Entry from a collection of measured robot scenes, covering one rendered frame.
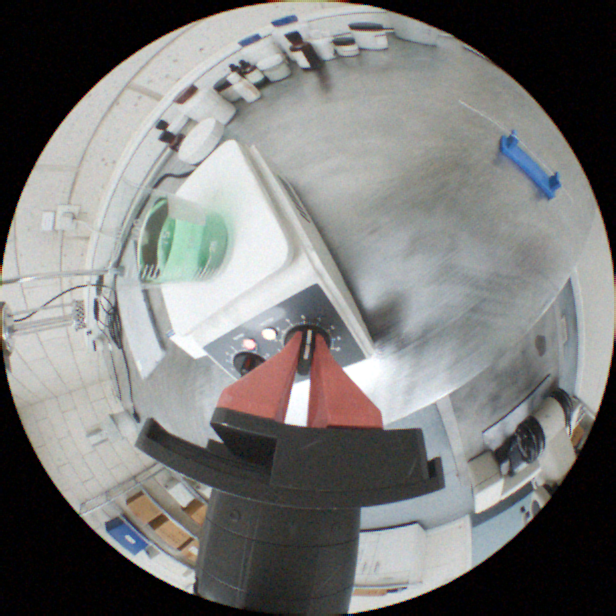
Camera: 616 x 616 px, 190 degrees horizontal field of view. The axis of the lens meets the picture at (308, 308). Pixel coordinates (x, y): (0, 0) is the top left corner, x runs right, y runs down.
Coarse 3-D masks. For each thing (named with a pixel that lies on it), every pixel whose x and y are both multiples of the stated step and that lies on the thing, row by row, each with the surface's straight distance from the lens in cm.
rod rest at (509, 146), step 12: (516, 132) 31; (504, 144) 31; (516, 144) 30; (516, 156) 31; (528, 156) 34; (528, 168) 32; (540, 168) 35; (540, 180) 33; (552, 180) 34; (552, 192) 34
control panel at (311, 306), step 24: (312, 288) 12; (264, 312) 13; (288, 312) 13; (312, 312) 12; (336, 312) 12; (240, 336) 15; (264, 336) 14; (336, 336) 14; (216, 360) 19; (336, 360) 15; (360, 360) 15
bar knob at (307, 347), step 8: (296, 328) 13; (304, 328) 13; (312, 328) 13; (288, 336) 13; (304, 336) 12; (312, 336) 12; (304, 344) 12; (312, 344) 12; (328, 344) 14; (304, 352) 12; (312, 352) 12; (304, 360) 13; (304, 368) 13
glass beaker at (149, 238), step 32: (128, 192) 9; (160, 192) 10; (128, 224) 8; (160, 224) 9; (192, 224) 10; (224, 224) 11; (96, 256) 8; (128, 256) 8; (160, 256) 9; (192, 256) 10; (224, 256) 11; (96, 288) 12; (128, 288) 10
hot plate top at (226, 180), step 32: (224, 160) 16; (192, 192) 17; (224, 192) 14; (256, 192) 12; (256, 224) 11; (256, 256) 11; (288, 256) 10; (192, 288) 14; (224, 288) 12; (192, 320) 15
